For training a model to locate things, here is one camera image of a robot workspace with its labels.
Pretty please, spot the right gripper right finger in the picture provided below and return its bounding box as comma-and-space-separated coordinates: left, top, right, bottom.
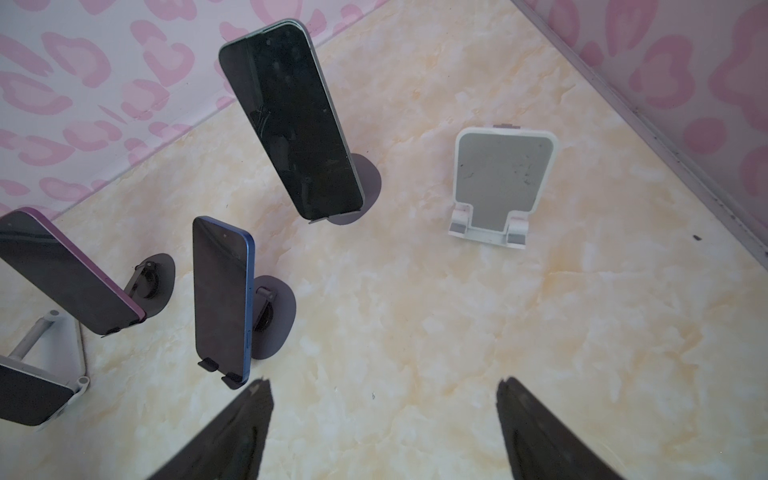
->
496, 377, 622, 480

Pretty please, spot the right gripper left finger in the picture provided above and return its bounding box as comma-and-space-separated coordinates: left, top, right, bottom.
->
152, 379, 274, 480

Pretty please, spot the white folding phone stand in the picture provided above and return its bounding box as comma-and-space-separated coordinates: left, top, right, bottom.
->
448, 126, 559, 250

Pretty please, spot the grey stand under tilted phone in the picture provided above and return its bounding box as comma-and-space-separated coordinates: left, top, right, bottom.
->
102, 253, 176, 337

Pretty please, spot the phone back centre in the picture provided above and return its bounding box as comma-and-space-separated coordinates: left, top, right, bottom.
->
192, 216, 255, 390

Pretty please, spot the white stand back left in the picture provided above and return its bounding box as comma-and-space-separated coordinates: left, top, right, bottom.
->
1, 310, 90, 429

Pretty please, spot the phone back left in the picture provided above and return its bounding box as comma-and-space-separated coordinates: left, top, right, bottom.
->
1, 357, 76, 426

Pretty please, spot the purple phone tilted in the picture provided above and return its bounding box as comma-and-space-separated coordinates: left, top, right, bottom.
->
1, 207, 147, 336

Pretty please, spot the grey stand back right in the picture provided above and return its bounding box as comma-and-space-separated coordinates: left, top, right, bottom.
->
311, 153, 382, 226

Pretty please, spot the phone back right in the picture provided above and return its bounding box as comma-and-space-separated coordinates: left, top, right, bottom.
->
218, 19, 365, 221

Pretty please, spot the aluminium frame strut right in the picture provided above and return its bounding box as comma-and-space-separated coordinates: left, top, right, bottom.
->
512, 0, 767, 267

